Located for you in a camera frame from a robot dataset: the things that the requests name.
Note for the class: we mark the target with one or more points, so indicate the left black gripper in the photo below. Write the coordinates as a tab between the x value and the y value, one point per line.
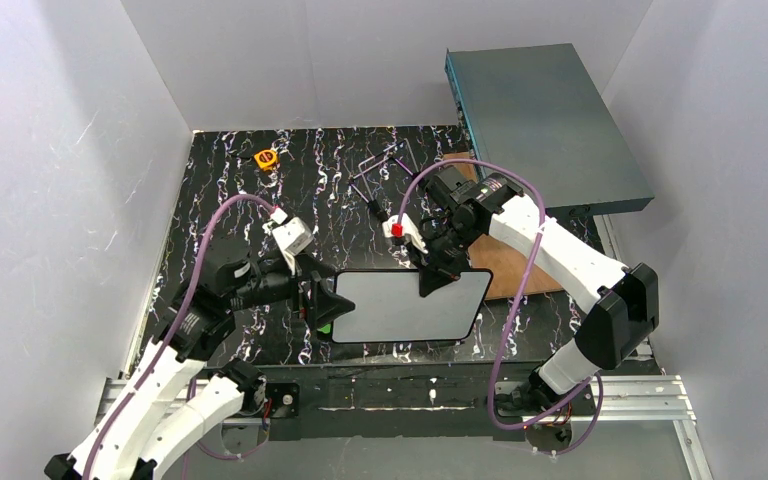
313	299

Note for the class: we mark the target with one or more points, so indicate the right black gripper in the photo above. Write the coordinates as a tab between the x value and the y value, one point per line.
437	255

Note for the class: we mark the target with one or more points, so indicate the small white whiteboard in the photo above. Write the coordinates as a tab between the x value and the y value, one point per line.
389	307

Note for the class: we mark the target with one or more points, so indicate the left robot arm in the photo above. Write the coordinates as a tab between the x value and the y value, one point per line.
142	435

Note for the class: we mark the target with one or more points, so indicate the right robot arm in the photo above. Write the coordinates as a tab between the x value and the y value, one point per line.
619	303

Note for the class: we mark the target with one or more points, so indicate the brown wooden board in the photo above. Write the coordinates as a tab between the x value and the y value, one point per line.
507	266

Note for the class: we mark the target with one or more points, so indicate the orange tape measure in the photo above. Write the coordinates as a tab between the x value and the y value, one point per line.
267	159

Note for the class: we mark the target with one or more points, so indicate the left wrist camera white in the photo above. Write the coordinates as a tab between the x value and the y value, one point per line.
292	236

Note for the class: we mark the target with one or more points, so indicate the metal wire whiteboard stand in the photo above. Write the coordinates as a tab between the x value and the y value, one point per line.
384	176

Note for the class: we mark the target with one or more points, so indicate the grey metal network switch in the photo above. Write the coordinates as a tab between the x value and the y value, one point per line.
537	112

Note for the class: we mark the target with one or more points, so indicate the aluminium frame rail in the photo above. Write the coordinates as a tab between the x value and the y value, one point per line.
448	400

